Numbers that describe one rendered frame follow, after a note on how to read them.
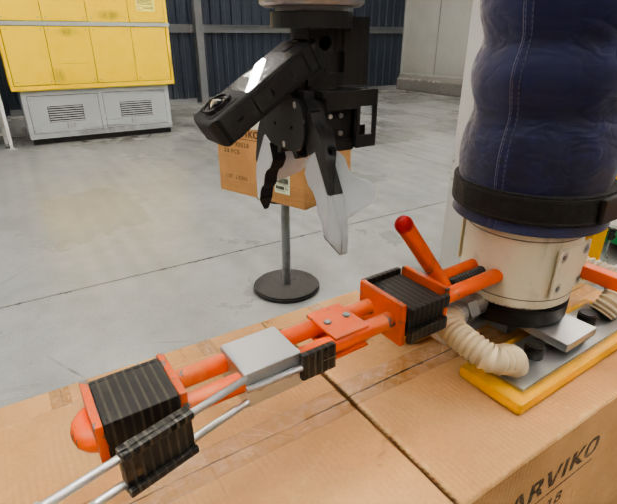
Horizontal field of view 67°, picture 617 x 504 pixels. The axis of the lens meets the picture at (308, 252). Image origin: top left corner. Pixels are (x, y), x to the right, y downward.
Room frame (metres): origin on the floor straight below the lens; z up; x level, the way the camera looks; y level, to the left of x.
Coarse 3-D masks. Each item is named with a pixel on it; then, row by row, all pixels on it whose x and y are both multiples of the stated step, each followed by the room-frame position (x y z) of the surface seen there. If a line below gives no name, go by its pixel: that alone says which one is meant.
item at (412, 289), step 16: (384, 272) 0.58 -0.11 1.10; (400, 272) 0.59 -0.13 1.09; (416, 272) 0.57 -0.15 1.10; (368, 288) 0.54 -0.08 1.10; (384, 288) 0.55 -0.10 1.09; (400, 288) 0.55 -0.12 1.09; (416, 288) 0.55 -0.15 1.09; (432, 288) 0.55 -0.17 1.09; (448, 288) 0.53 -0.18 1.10; (384, 304) 0.51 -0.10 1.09; (400, 304) 0.49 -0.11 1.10; (416, 304) 0.51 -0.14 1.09; (432, 304) 0.50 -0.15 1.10; (448, 304) 0.52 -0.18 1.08; (400, 320) 0.49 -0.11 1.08; (416, 320) 0.50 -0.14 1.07; (432, 320) 0.51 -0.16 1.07; (400, 336) 0.49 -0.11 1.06; (416, 336) 0.49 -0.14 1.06
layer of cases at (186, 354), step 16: (320, 304) 1.41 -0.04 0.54; (272, 320) 1.31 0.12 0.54; (288, 320) 1.31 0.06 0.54; (224, 336) 1.22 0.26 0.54; (240, 336) 1.22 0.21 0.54; (176, 352) 1.14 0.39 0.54; (192, 352) 1.14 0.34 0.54; (208, 352) 1.14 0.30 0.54; (32, 400) 0.94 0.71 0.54; (48, 400) 0.94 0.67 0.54; (64, 400) 0.94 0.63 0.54; (0, 416) 0.88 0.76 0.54; (16, 416) 0.88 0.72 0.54; (32, 416) 0.88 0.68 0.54
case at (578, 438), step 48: (576, 288) 0.81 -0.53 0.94; (384, 336) 0.65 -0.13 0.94; (336, 384) 0.53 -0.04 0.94; (384, 384) 0.53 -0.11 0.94; (432, 384) 0.53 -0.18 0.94; (576, 384) 0.53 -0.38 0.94; (384, 432) 0.44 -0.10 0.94; (432, 432) 0.44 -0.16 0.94; (480, 432) 0.44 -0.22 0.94; (528, 432) 0.44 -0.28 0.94; (576, 432) 0.46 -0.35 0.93; (432, 480) 0.38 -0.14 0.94; (480, 480) 0.37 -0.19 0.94; (528, 480) 0.41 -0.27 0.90; (576, 480) 0.49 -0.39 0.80
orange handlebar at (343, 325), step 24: (456, 264) 0.64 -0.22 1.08; (456, 288) 0.56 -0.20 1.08; (480, 288) 0.58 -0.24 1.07; (312, 312) 0.50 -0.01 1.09; (336, 312) 0.50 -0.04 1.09; (360, 312) 0.51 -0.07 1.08; (384, 312) 0.51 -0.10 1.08; (288, 336) 0.46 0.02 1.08; (312, 336) 0.47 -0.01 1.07; (336, 336) 0.45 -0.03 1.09; (360, 336) 0.46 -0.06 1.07; (216, 360) 0.41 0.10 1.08; (192, 384) 0.39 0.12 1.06; (216, 384) 0.37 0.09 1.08; (72, 432) 0.31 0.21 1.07
